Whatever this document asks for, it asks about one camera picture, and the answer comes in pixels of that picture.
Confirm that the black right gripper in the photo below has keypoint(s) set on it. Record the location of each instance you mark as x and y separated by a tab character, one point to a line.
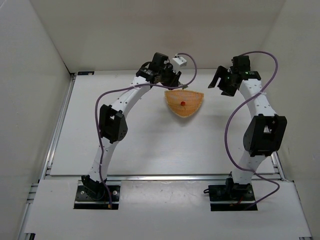
225	81

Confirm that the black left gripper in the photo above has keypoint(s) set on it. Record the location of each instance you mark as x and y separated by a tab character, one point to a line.
172	78

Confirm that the woven fan-shaped fruit basket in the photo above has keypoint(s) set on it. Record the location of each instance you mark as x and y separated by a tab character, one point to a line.
193	101

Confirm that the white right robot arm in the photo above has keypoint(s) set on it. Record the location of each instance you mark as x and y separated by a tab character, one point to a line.
240	176

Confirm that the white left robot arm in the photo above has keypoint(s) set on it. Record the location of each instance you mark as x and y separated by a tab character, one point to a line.
110	120

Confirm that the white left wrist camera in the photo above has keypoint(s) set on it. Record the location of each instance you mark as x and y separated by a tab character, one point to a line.
178	62

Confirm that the aluminium front rail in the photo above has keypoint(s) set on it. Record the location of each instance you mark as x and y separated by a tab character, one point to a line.
203	177

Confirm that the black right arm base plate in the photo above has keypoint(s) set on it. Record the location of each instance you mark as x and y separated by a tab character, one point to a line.
223	198

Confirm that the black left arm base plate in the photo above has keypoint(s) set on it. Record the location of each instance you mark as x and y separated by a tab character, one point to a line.
86	200

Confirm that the aluminium left side rail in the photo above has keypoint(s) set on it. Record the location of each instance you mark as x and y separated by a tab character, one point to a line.
57	130

